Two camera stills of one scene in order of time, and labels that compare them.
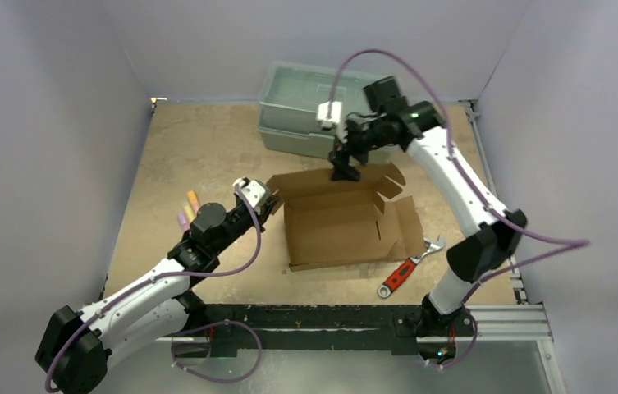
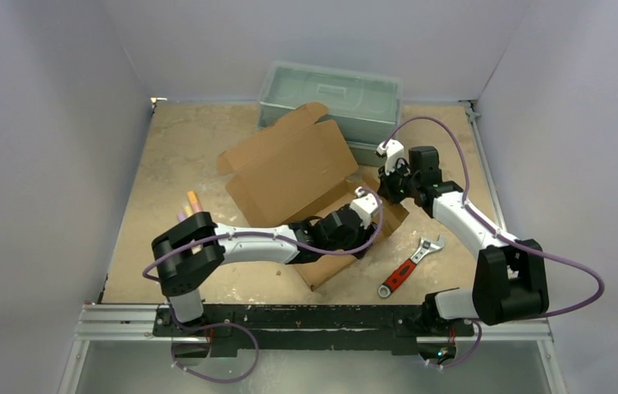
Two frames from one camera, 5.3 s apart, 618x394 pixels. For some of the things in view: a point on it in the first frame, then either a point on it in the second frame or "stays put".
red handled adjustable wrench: [407, 267] stays put
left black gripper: [262, 217] → [362, 236]
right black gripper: [345, 154] → [391, 185]
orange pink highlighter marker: [194, 201] stays put
